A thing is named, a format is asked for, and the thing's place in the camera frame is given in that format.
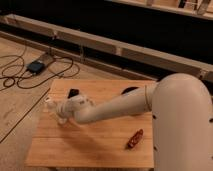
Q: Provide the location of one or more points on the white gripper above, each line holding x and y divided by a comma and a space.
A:
67, 108

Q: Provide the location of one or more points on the white plastic bottle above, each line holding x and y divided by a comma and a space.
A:
50, 104

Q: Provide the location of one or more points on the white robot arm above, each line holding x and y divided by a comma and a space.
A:
182, 112

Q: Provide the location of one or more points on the black smartphone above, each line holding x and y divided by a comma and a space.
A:
73, 92

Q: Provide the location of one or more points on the black power adapter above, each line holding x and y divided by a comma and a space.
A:
35, 67

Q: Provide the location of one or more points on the wooden table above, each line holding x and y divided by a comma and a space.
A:
97, 145

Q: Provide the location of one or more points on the black bowl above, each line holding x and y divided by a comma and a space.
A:
129, 89

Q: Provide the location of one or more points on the red snack wrapper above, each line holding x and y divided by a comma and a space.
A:
134, 140

